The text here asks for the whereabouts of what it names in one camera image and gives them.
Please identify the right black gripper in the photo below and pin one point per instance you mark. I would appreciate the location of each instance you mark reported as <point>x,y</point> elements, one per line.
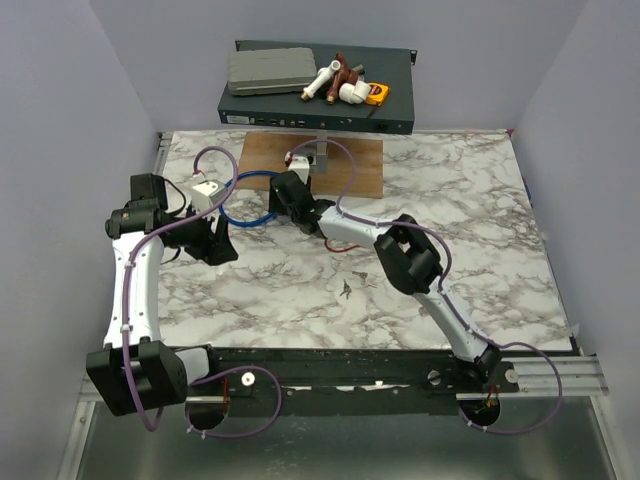
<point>274,204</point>

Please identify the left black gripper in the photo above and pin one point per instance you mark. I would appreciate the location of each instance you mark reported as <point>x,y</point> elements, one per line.
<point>223,249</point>

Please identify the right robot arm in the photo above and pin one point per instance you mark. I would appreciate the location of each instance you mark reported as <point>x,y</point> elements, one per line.
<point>410,261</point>

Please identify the white elbow pipe fitting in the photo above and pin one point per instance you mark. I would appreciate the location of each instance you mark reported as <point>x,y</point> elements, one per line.
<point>354,93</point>

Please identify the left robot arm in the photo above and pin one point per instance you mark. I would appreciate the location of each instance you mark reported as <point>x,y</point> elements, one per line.
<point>135,370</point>

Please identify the silver key bunch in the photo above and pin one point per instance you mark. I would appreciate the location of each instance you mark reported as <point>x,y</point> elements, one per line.
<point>366,279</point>

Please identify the wooden board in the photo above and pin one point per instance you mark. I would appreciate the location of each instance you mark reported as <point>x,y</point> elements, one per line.
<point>266,151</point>

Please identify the grey plastic case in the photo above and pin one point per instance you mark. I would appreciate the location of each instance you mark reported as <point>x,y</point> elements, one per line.
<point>270,71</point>

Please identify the white straight pipe fitting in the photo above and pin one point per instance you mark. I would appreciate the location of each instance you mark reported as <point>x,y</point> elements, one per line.
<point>324,75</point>

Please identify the brown pipe fitting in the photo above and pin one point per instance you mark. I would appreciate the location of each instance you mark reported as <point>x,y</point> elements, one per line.
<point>344,74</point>

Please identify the yellow tape measure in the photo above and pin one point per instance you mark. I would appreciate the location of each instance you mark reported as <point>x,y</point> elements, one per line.
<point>377,94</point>

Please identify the dark teal rack device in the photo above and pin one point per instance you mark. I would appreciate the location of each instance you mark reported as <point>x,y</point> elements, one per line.
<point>389,67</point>

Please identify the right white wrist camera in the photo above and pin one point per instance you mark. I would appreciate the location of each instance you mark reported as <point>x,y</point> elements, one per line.
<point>301,164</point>

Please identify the red cable lock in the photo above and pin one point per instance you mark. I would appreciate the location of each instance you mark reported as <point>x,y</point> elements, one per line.
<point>338,250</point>

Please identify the metal stand post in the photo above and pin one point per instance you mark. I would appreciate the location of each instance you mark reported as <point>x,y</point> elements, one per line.
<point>317,153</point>

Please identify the black mounting rail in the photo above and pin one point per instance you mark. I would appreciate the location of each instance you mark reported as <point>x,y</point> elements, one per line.
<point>250,389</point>

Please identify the aluminium frame profile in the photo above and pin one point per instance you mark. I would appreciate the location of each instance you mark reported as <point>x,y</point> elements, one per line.
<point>515,376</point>

